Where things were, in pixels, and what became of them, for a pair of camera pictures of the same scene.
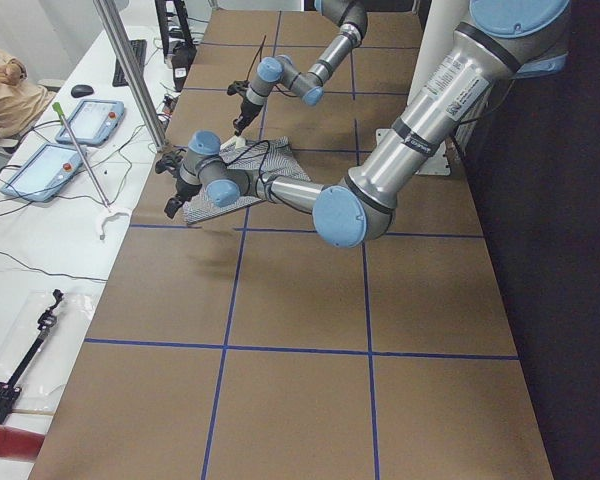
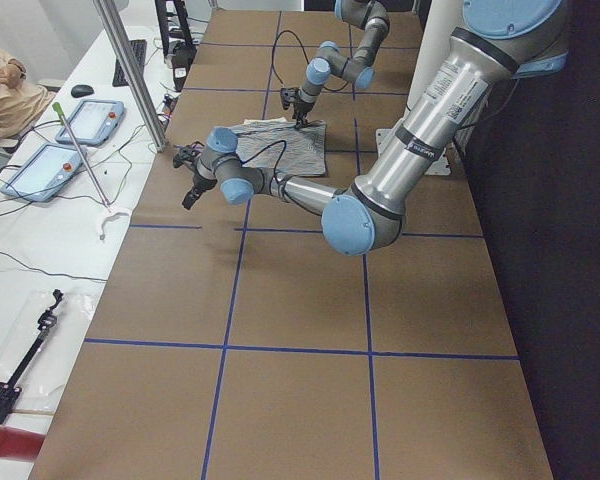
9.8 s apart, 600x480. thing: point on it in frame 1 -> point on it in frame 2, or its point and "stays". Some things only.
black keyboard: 139,47 stays
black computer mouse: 79,90 stays
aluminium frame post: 132,72 stays
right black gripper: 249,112 -> 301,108
